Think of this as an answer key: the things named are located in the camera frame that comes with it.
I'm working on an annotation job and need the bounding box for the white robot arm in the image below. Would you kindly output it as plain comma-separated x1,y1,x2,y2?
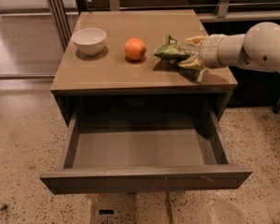
178,22,280,74

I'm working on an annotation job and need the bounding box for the grey drawer cabinet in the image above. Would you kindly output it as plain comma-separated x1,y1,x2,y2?
51,10,237,121

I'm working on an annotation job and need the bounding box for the white ceramic bowl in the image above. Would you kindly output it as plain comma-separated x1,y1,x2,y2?
72,28,106,56

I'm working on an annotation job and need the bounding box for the open grey top drawer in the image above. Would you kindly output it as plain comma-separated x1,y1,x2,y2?
40,107,252,194

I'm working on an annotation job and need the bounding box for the green jalapeno chip bag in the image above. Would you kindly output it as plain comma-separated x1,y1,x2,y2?
154,35,205,81

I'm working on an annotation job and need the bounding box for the orange fruit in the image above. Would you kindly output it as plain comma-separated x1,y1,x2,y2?
124,37,147,61

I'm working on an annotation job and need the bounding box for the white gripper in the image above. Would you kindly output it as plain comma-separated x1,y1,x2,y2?
177,35,225,70

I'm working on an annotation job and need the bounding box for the metal shelf frame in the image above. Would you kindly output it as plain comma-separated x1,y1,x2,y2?
41,0,280,51

